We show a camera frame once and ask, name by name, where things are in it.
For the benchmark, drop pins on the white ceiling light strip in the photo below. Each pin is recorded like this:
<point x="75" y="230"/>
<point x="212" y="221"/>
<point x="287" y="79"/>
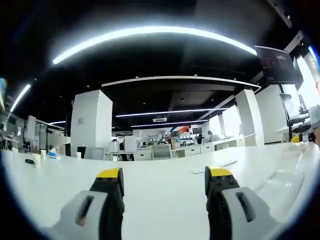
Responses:
<point x="155" y="30"/>
<point x="170" y="112"/>
<point x="20" y="97"/>
<point x="170" y="123"/>

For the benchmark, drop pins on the blue white tissue box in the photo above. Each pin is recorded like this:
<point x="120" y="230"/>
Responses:
<point x="54" y="154"/>

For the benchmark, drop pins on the white paper cup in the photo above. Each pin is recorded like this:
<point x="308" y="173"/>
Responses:
<point x="78" y="155"/>
<point x="37" y="160"/>
<point x="15" y="151"/>
<point x="43" y="154"/>

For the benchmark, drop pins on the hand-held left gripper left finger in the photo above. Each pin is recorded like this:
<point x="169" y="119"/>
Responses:
<point x="100" y="200"/>

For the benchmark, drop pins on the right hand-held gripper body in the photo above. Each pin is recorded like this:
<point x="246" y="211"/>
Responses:
<point x="315" y="117"/>

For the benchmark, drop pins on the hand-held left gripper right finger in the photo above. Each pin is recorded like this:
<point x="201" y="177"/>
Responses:
<point x="260" y="215"/>

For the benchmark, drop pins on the clear plastic storage box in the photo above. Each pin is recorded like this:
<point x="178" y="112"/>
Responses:
<point x="285" y="178"/>

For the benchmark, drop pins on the dark hanging screen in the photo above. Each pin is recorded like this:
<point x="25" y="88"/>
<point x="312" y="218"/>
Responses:
<point x="278" y="65"/>

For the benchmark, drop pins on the small black flat object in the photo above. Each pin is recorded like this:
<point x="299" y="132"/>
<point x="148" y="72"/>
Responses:
<point x="30" y="161"/>

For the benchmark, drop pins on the unlit white pendant light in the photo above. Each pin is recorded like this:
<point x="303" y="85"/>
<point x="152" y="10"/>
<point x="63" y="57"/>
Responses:
<point x="180" y="78"/>

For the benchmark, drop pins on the white mesh office chair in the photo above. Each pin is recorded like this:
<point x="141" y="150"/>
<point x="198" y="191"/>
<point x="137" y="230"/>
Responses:
<point x="94" y="153"/>
<point x="162" y="151"/>

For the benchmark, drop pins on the white box appliance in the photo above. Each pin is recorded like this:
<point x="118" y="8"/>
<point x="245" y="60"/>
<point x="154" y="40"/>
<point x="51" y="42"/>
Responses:
<point x="130" y="144"/>

